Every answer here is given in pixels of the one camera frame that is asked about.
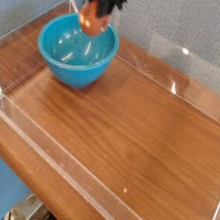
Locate orange toy mushroom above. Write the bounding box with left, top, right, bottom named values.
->
left=78, top=0, right=110, bottom=37

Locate blue plastic bowl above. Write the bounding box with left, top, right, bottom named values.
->
left=37, top=13, right=120, bottom=88

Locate white device under table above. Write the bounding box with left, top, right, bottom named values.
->
left=3, top=193, right=50, bottom=220

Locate clear acrylic barrier frame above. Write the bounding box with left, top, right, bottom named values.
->
left=0, top=0, right=220, bottom=220

